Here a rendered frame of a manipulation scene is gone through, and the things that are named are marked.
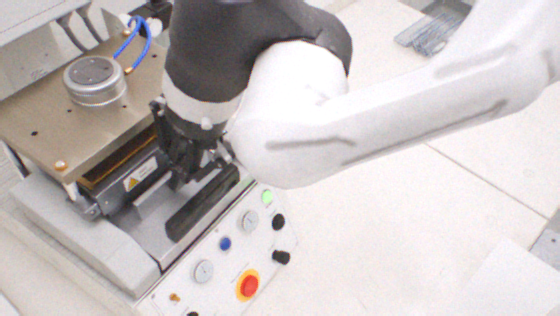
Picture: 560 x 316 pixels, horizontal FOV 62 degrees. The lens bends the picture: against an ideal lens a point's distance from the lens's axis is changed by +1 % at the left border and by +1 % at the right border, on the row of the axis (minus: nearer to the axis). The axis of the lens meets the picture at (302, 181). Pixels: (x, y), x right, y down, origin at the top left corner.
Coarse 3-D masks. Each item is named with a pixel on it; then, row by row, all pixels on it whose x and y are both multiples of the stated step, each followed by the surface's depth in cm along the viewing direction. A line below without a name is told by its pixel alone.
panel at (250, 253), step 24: (264, 192) 84; (264, 216) 85; (288, 216) 91; (216, 240) 77; (240, 240) 81; (264, 240) 86; (288, 240) 92; (192, 264) 74; (216, 264) 78; (240, 264) 82; (264, 264) 88; (168, 288) 71; (192, 288) 75; (216, 288) 79; (168, 312) 72; (192, 312) 75; (216, 312) 80; (240, 312) 84
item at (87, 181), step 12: (144, 132) 71; (132, 144) 69; (144, 144) 69; (108, 156) 67; (120, 156) 67; (132, 156) 68; (96, 168) 66; (108, 168) 66; (84, 180) 65; (96, 180) 64
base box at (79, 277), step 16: (0, 208) 80; (288, 208) 91; (16, 224) 81; (32, 240) 82; (48, 256) 84; (64, 272) 85; (80, 272) 75; (96, 288) 76; (112, 304) 77; (144, 304) 68
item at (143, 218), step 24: (240, 168) 79; (144, 192) 70; (168, 192) 73; (192, 192) 75; (120, 216) 71; (144, 216) 71; (168, 216) 72; (216, 216) 76; (144, 240) 69; (168, 240) 69; (192, 240) 72; (168, 264) 70
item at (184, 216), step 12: (228, 168) 73; (216, 180) 72; (228, 180) 73; (204, 192) 70; (216, 192) 72; (192, 204) 69; (204, 204) 70; (180, 216) 67; (192, 216) 69; (168, 228) 66; (180, 228) 67
